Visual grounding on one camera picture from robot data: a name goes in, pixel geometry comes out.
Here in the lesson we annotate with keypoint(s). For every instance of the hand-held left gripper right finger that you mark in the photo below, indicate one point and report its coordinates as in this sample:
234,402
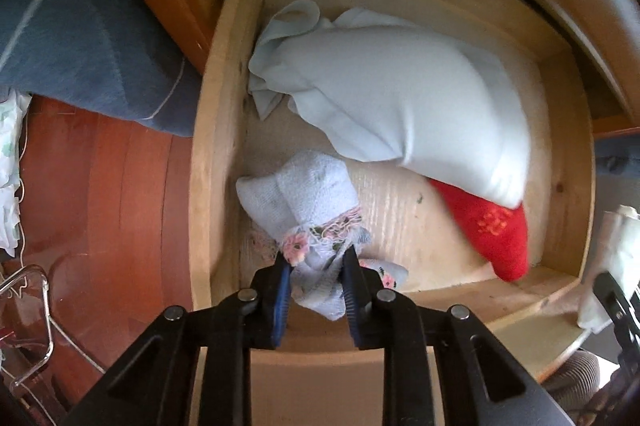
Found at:
352,306

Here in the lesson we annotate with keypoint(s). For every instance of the white underwear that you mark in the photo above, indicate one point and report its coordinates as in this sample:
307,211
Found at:
607,256

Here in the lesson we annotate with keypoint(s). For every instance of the blue checked cloth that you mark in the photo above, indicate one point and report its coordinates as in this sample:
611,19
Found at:
75,30

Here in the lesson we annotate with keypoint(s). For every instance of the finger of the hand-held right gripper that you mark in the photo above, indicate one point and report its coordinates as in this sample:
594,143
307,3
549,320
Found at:
612,296

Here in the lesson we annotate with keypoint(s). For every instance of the white floral sheet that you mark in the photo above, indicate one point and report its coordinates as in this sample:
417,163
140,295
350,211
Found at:
10,145

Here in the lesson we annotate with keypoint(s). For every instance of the pale blue floral sock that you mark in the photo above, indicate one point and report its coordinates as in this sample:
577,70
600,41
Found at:
305,201

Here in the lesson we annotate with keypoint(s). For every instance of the wooden drawer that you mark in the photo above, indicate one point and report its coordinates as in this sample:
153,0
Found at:
400,216

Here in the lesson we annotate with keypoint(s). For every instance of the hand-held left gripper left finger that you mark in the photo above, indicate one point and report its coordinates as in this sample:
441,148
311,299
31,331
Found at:
280,306

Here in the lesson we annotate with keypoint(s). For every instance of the red sock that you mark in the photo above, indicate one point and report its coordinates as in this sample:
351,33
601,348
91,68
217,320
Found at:
495,231

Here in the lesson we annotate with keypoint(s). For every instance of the pale blue underwear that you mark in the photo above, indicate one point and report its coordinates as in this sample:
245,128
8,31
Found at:
400,105

